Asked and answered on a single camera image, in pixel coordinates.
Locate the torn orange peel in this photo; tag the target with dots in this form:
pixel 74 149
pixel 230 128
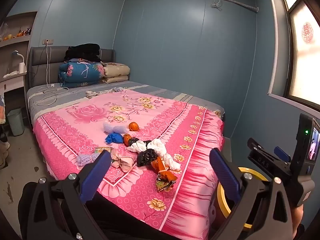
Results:
pixel 127 139

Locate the blue floral quilt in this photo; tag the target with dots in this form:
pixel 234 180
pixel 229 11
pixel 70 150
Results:
pixel 80 73

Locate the lavender foam fruit net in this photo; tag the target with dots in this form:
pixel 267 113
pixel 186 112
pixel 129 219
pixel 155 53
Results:
pixel 85 159

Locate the wrapped air conditioner pipe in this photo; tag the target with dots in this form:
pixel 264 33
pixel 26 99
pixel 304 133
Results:
pixel 240 3

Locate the white foam fruit net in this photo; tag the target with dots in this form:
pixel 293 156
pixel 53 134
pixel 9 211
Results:
pixel 115 128

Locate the white cloth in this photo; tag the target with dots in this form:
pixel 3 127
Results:
pixel 10 74

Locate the colourful hanging cloth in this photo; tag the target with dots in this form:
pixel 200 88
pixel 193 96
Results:
pixel 2 110

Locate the white power strip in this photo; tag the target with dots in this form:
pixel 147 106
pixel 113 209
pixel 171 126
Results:
pixel 52 87

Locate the blue knotted bag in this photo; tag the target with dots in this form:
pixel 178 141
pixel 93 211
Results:
pixel 113 138

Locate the wall shelf unit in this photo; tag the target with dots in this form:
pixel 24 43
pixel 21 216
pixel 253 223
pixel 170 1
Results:
pixel 17 45

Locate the crumpled pale cloth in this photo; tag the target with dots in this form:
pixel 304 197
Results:
pixel 93 93

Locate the long wall socket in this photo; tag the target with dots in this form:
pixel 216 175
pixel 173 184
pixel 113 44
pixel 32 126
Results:
pixel 48 41

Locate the window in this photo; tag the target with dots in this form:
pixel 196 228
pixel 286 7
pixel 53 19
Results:
pixel 305 62

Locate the white plastic bag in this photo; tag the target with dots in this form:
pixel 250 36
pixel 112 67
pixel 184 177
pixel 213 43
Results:
pixel 160 146

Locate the beige folded quilt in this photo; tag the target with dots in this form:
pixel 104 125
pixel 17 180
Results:
pixel 116 71

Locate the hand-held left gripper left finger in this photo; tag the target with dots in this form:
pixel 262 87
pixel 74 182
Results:
pixel 96 172

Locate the round orange peel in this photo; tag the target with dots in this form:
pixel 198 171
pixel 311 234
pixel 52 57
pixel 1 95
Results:
pixel 134 126

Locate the person's leg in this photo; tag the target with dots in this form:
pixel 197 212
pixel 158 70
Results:
pixel 125 223

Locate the orange plastic bag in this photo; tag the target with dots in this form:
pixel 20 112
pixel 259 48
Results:
pixel 162 170

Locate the pink floral bedsheet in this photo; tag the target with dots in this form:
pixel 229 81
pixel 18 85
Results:
pixel 82 130

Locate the red paper cut decoration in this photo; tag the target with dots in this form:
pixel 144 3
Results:
pixel 307 33

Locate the colourful snack wrapper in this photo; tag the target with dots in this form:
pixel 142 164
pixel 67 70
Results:
pixel 163 184

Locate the yellow rimmed bin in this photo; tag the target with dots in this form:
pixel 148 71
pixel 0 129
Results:
pixel 221 200

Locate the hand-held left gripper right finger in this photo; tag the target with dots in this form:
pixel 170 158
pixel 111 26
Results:
pixel 225 177

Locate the pale green waste bin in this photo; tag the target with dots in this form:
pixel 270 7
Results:
pixel 15 122

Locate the black clothes pile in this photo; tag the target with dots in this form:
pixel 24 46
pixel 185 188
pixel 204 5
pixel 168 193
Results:
pixel 82 52

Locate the brown glass ornaments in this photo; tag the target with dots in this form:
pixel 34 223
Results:
pixel 23 32

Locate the person's right forearm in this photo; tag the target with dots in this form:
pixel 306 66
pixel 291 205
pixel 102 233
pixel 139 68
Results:
pixel 297 218

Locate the beige bundle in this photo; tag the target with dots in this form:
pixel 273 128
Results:
pixel 122 162

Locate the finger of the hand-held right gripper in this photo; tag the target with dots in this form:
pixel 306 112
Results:
pixel 282 153
pixel 262 160

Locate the white desk lamp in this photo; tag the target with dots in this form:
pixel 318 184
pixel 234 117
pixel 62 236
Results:
pixel 22 66

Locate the grey striped bedsheet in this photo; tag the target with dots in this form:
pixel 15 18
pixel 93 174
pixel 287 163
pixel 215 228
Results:
pixel 155 91

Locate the clear plastic bag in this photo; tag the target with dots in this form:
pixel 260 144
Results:
pixel 3 28

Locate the orange fruits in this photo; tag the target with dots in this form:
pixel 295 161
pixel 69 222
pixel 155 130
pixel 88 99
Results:
pixel 7 37

